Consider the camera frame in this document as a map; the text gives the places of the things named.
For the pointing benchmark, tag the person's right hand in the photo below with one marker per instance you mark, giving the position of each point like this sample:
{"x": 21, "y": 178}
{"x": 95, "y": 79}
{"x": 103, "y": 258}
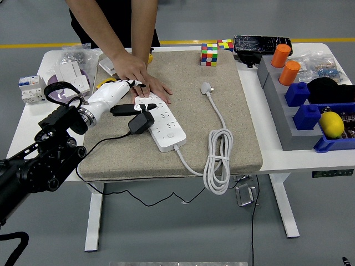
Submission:
{"x": 129, "y": 67}

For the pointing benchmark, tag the person's left hand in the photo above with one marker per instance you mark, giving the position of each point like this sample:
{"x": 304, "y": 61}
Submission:
{"x": 159, "y": 88}

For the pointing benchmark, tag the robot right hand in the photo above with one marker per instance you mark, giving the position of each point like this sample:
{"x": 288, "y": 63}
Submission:
{"x": 345, "y": 261}

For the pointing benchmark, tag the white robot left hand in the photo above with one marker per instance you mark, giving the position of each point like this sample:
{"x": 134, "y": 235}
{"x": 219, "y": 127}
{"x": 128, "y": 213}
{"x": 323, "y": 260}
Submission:
{"x": 105, "y": 95}

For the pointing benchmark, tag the black plug adapter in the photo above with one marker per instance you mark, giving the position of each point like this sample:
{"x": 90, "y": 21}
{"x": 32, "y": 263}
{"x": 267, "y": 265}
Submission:
{"x": 141, "y": 123}

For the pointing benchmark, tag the white power strip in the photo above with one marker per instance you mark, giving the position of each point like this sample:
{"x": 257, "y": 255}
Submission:
{"x": 170, "y": 130}

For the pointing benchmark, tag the person's right forearm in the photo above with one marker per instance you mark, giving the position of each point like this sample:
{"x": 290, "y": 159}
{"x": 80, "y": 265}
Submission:
{"x": 100, "y": 30}

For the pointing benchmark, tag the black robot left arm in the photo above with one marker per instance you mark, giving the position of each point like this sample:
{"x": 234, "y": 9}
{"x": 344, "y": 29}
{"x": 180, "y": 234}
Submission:
{"x": 36, "y": 171}

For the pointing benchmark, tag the person's left forearm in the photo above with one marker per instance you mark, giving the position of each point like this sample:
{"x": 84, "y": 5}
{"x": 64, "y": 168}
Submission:
{"x": 142, "y": 27}

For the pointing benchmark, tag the white three-pin plug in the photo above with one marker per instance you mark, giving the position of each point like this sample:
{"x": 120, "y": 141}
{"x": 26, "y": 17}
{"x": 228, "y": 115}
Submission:
{"x": 205, "y": 87}

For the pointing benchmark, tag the dark circuit board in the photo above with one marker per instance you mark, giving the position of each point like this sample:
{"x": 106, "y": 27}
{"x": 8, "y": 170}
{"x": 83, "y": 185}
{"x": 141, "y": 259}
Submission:
{"x": 349, "y": 122}

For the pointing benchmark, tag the yellow tape measure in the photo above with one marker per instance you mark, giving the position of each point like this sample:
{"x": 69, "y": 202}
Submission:
{"x": 106, "y": 81}

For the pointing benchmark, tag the small yellow object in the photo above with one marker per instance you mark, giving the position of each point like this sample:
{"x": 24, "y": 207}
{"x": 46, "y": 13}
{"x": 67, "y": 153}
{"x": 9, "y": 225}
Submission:
{"x": 151, "y": 58}

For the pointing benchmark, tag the clear bag of screws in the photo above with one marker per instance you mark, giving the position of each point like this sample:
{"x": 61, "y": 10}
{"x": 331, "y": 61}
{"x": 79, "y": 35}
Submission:
{"x": 75, "y": 55}

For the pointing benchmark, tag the person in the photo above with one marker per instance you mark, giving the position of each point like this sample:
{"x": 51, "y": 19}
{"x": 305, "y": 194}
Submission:
{"x": 122, "y": 16}

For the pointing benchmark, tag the purple bowl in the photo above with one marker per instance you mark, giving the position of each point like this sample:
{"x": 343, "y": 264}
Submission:
{"x": 54, "y": 80}

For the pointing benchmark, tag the grey-brown mat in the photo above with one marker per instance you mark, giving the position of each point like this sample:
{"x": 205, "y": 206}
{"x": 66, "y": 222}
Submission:
{"x": 194, "y": 133}

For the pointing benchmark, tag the large colourful puzzle cube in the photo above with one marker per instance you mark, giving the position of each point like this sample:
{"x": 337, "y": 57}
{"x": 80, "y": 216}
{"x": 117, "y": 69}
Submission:
{"x": 209, "y": 55}

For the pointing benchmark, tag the white circuit breaker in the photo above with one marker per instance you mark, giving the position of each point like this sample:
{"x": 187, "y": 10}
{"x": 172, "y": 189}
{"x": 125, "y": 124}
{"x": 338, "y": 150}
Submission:
{"x": 30, "y": 91}

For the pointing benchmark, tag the white table leg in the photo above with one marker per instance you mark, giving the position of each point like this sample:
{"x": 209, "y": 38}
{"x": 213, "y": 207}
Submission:
{"x": 94, "y": 221}
{"x": 285, "y": 210}

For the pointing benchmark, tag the small colourful puzzle cube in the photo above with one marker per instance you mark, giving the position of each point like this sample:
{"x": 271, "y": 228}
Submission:
{"x": 226, "y": 45}

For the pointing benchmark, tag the table height control panel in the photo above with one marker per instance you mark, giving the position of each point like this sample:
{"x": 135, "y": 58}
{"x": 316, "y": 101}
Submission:
{"x": 332, "y": 173}

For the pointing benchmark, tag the black wrapped box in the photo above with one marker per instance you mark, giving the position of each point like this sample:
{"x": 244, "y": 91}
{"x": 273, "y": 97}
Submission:
{"x": 258, "y": 44}

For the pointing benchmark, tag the grey stepped block holder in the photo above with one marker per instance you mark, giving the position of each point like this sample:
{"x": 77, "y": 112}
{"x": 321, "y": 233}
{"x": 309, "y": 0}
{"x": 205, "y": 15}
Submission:
{"x": 277, "y": 91}

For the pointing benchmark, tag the blue plastic bin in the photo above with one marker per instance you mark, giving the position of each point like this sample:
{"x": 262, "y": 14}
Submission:
{"x": 332, "y": 144}

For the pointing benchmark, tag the orange cylinder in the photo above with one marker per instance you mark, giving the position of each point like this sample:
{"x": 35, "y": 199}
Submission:
{"x": 289, "y": 73}
{"x": 280, "y": 55}

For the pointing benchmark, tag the blue block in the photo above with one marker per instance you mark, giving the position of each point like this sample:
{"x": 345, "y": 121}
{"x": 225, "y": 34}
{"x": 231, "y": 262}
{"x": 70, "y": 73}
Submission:
{"x": 306, "y": 117}
{"x": 296, "y": 94}

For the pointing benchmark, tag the yellow lemon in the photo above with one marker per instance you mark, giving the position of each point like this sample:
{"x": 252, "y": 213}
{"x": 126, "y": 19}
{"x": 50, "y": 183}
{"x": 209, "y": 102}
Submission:
{"x": 331, "y": 124}

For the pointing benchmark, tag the clear bag of parts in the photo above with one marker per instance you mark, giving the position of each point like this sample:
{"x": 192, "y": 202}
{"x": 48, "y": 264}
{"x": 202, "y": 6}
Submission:
{"x": 321, "y": 67}

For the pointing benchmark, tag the white flat switch plate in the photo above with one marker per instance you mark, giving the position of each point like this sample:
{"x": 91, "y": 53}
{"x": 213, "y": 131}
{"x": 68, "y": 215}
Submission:
{"x": 106, "y": 65}

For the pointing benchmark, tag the white wall socket panel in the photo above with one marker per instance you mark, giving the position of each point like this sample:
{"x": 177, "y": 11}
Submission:
{"x": 79, "y": 83}

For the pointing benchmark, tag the white wall switch panel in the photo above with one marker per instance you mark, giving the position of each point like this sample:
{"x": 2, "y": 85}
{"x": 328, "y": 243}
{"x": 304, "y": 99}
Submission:
{"x": 66, "y": 72}

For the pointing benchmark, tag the small black mount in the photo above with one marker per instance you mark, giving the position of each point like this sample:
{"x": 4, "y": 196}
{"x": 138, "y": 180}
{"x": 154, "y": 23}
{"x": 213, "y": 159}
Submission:
{"x": 248, "y": 59}

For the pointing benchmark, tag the large metal bracket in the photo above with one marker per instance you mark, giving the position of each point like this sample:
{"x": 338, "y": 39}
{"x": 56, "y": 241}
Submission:
{"x": 245, "y": 195}

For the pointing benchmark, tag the small metal bracket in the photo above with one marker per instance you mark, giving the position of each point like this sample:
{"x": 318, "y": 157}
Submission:
{"x": 241, "y": 178}

